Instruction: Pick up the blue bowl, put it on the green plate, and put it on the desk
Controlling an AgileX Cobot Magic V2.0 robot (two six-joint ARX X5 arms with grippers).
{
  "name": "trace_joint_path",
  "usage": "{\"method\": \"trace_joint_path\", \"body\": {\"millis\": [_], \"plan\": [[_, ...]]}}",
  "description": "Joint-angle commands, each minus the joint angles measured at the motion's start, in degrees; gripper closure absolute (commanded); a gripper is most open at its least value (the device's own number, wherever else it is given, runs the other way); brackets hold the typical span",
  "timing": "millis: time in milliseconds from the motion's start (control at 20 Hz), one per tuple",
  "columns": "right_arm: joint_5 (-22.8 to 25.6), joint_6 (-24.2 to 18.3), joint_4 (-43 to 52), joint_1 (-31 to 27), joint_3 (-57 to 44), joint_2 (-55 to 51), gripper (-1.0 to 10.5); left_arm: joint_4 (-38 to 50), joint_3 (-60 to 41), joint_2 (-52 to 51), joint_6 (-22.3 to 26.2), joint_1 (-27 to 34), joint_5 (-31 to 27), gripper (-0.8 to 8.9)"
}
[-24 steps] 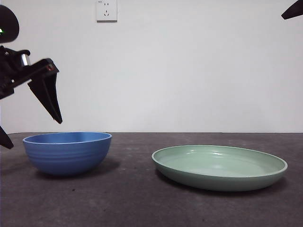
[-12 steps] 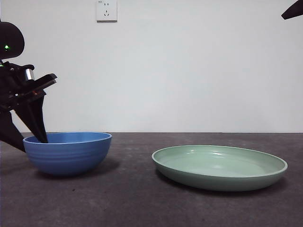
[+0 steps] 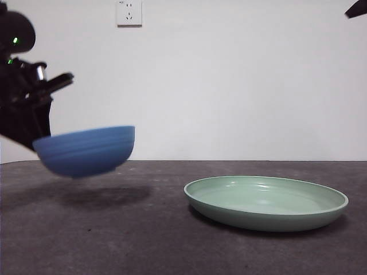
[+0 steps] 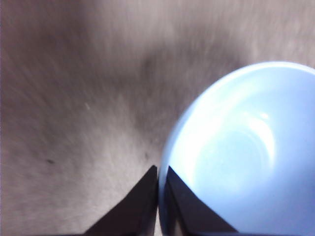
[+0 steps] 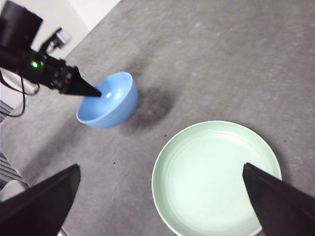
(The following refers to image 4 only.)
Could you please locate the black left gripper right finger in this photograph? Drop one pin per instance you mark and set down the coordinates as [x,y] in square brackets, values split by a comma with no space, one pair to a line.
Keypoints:
[192,216]

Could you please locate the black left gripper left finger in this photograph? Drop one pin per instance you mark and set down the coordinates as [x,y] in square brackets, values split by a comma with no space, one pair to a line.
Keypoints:
[137,209]

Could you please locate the blue ribbed bowl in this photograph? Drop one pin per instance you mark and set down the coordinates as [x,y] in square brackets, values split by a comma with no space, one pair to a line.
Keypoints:
[246,147]

